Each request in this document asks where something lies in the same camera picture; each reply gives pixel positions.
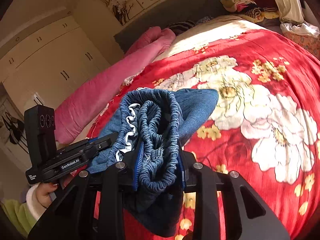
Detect left hand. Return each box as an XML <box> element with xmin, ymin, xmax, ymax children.
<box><xmin>34</xmin><ymin>174</ymin><xmax>74</xmax><ymax>208</ymax></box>

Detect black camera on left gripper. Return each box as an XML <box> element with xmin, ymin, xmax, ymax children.
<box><xmin>24</xmin><ymin>105</ymin><xmax>57</xmax><ymax>167</ymax></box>

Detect cream wardrobe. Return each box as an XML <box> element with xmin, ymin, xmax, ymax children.
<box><xmin>1</xmin><ymin>16</ymin><xmax>110</xmax><ymax>113</ymax></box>

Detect grey headboard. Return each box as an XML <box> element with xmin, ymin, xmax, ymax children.
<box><xmin>114</xmin><ymin>0</ymin><xmax>227</xmax><ymax>52</ymax></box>

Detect blue denim pants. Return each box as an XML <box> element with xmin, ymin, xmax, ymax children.
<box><xmin>88</xmin><ymin>88</ymin><xmax>219</xmax><ymax>237</ymax></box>

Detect pink rolled blanket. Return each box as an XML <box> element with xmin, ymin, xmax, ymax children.
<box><xmin>55</xmin><ymin>27</ymin><xmax>176</xmax><ymax>145</ymax></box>

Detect striped pillow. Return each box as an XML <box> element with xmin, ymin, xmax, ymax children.
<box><xmin>167</xmin><ymin>20</ymin><xmax>196</xmax><ymax>36</ymax></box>

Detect white door with bags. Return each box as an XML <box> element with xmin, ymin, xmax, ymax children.
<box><xmin>1</xmin><ymin>96</ymin><xmax>31</xmax><ymax>172</ymax></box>

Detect red floral bedspread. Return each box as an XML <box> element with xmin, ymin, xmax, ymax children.
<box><xmin>88</xmin><ymin>30</ymin><xmax>319</xmax><ymax>239</ymax></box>

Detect floral laundry basket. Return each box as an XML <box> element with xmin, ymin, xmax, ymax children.
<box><xmin>280</xmin><ymin>22</ymin><xmax>319</xmax><ymax>59</ymax></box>

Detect cream curtain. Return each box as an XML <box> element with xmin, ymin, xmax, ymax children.
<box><xmin>275</xmin><ymin>0</ymin><xmax>304</xmax><ymax>24</ymax></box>

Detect stack of folded clothes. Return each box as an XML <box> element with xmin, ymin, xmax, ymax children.
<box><xmin>220</xmin><ymin>0</ymin><xmax>280</xmax><ymax>23</ymax></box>

